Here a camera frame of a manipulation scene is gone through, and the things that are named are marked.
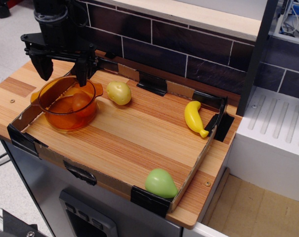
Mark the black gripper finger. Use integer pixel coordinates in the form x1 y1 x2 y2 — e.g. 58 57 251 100
75 58 95 86
29 53 53 81

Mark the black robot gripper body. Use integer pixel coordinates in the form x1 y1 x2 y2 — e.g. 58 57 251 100
21 33 96 65

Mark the orange toy carrot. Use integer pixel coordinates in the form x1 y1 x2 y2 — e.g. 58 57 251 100
72 92 95 118

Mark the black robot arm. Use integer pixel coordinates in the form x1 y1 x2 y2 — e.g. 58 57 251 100
21 0 96 87

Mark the orange transparent plastic pot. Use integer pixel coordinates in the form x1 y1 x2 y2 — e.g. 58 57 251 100
31 76 103 131

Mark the yellow-green toy potato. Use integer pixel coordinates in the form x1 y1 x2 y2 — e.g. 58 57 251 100
106 81 131 106

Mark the light wooden shelf board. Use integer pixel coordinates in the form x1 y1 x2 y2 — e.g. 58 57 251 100
99 0 261 42

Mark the yellow toy banana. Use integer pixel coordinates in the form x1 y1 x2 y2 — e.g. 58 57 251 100
184 101 209 138

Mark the green toy pear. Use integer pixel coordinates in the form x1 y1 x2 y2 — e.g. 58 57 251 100
145 168 178 198

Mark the grey toy oven panel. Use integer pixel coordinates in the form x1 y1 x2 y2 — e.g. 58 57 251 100
59 191 118 237

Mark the white toy sink drainboard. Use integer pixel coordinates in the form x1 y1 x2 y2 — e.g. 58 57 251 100
227 87 299 200

